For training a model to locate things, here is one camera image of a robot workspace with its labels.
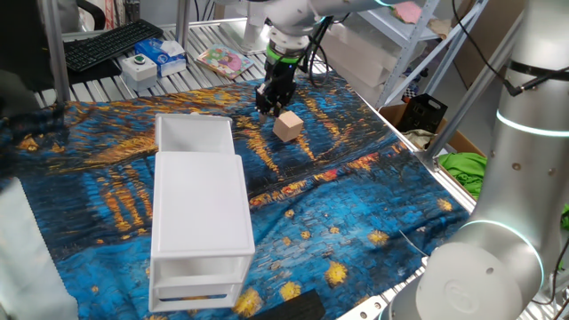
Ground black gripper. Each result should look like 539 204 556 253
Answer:
255 60 298 124

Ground wooden cube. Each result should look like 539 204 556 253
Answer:
272 110 305 143

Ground white plastic drawer cabinet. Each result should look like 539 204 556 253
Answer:
148 150 257 314

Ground colourful children's book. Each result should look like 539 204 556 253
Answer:
196 43 255 81

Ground white foam boxes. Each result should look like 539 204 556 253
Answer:
319 21 414 106

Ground starry night painted tablecloth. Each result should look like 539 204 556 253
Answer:
0 73 472 320

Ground blue tissue box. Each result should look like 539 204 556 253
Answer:
133 37 188 77

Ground white button box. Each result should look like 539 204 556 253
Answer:
119 53 159 92

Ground black plastic crate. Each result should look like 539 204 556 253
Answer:
397 92 449 134

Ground grey metal shelf rack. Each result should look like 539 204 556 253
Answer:
355 0 490 110

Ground pink cloth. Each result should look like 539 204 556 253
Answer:
390 0 423 26

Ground black keyboard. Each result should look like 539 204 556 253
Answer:
63 18 165 74

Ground green cloth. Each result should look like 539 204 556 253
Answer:
437 151 569 232

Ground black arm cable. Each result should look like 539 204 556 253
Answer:
304 15 341 90

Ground aluminium frame strut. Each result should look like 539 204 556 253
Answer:
37 0 72 106
421 12 525 172

